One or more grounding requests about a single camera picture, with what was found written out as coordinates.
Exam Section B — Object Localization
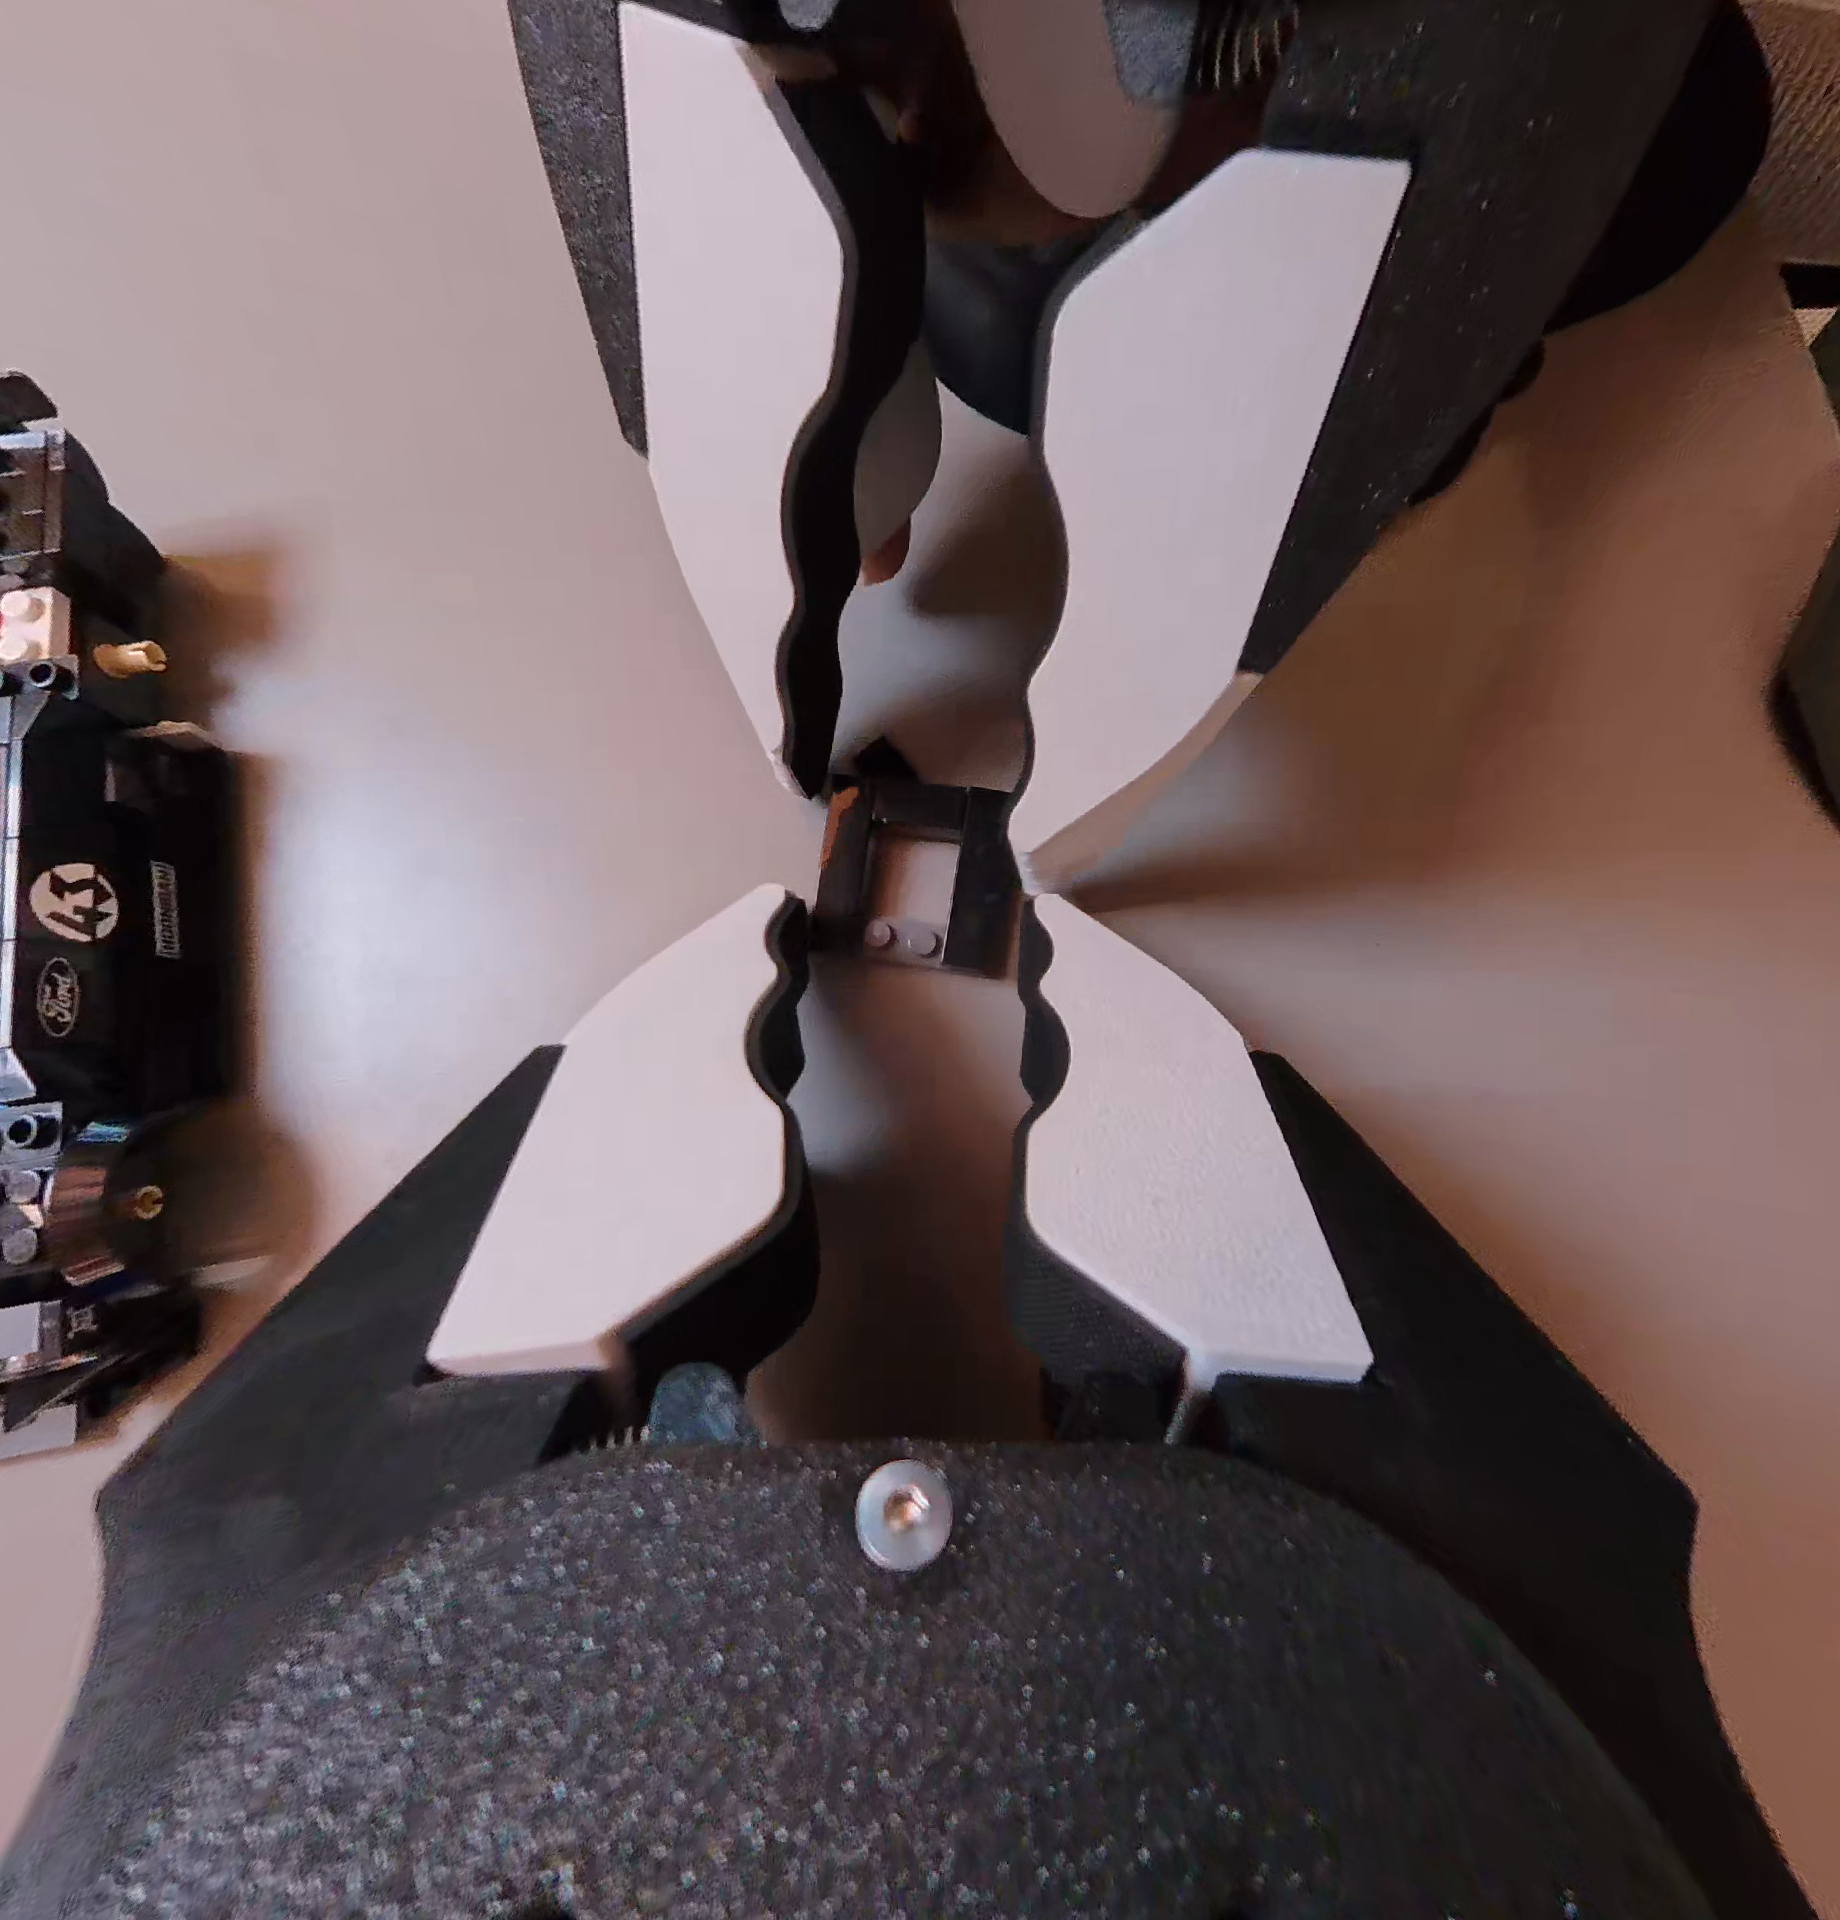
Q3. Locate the black lego frame assembly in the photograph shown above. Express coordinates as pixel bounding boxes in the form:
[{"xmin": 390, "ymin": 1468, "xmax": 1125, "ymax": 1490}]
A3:
[{"xmin": 802, "ymin": 736, "xmax": 1036, "ymax": 987}]

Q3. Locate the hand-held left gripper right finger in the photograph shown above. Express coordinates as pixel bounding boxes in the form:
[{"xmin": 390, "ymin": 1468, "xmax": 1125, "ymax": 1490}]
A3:
[{"xmin": 1012, "ymin": 891, "xmax": 1377, "ymax": 1437}]

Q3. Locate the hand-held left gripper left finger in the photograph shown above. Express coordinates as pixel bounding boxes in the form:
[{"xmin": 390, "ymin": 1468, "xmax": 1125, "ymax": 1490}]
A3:
[{"xmin": 426, "ymin": 886, "xmax": 817, "ymax": 1419}]

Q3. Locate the lego car model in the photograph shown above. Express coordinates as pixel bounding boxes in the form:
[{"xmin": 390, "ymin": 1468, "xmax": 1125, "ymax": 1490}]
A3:
[{"xmin": 0, "ymin": 376, "xmax": 246, "ymax": 1472}]

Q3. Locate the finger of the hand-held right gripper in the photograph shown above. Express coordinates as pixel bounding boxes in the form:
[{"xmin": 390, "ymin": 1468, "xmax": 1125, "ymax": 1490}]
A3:
[
  {"xmin": 1012, "ymin": 151, "xmax": 1423, "ymax": 897},
  {"xmin": 615, "ymin": 0, "xmax": 867, "ymax": 798}
]

